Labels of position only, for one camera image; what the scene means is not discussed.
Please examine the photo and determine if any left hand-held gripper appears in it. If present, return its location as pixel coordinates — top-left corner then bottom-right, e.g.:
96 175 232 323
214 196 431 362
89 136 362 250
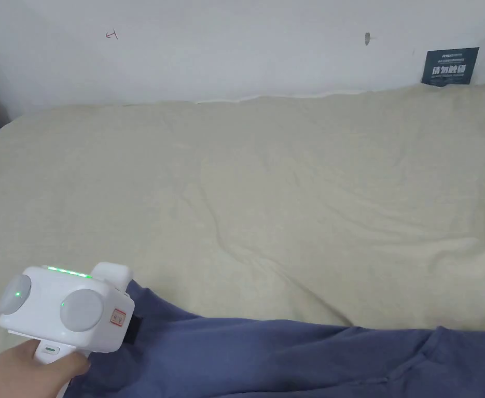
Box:
0 262 141 367

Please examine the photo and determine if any dark blue shirt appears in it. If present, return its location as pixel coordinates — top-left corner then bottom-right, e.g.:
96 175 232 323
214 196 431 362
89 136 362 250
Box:
61 280 485 398

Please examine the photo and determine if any person's left hand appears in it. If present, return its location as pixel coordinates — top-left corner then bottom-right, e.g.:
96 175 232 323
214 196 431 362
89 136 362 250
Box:
0 337 91 398

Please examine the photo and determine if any bed with beige sheet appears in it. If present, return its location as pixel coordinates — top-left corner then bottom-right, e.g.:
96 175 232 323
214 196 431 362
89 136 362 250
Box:
0 82 485 372

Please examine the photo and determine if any dark blue sign card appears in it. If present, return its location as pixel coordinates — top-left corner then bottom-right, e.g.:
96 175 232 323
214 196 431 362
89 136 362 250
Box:
421 47 480 87

